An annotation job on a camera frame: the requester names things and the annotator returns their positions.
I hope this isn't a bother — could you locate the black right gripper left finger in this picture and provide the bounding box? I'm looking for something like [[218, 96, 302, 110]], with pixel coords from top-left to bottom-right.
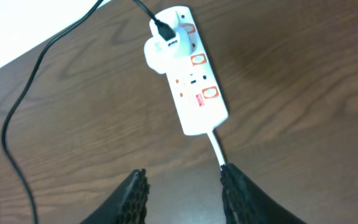
[[80, 169, 150, 224]]

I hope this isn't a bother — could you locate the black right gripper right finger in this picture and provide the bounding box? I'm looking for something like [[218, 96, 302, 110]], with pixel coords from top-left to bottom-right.
[[220, 163, 304, 224]]

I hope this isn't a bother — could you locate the white power strip cord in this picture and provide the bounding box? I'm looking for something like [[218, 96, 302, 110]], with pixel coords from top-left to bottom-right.
[[206, 130, 227, 170]]

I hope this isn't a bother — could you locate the black USB charging cable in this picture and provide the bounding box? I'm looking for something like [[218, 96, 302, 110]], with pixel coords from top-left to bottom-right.
[[0, 0, 177, 224]]

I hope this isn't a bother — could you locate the white power strip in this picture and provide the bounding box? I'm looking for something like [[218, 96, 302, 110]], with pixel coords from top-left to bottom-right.
[[149, 6, 228, 136]]

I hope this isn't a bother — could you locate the white USB charger adapter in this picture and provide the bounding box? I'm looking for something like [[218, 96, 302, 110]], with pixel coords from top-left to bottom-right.
[[144, 27, 193, 74]]

